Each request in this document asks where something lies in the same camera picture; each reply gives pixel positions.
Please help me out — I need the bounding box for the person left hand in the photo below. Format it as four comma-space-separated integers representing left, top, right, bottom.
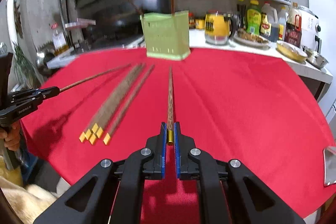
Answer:
0, 121, 21, 151

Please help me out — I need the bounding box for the cooking oil bottle red cap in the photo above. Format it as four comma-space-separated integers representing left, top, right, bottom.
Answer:
51, 23, 69, 56

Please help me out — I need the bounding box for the red tablecloth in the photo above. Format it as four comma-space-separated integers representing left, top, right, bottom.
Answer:
22, 48, 335, 217

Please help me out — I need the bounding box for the black wok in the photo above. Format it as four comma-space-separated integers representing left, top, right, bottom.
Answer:
65, 7, 141, 42

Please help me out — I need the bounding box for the plate with food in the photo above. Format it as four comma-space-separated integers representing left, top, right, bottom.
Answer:
234, 29, 270, 47

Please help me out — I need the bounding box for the yellow rimmed dish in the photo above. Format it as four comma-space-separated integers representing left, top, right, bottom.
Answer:
276, 40, 307, 63

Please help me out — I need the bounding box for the steel bowl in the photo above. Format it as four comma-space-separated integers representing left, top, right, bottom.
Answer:
303, 46, 329, 69

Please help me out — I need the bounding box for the green utensil holder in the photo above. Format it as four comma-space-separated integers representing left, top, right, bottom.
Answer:
140, 11, 191, 61

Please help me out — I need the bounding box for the green sauce bottle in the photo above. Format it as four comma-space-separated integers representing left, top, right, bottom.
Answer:
246, 0, 261, 35

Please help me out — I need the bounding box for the white rice cooker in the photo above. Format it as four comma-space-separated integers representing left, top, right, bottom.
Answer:
285, 2, 322, 53

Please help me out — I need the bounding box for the white jug soy sauce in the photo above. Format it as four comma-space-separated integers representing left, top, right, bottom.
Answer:
260, 2, 278, 42

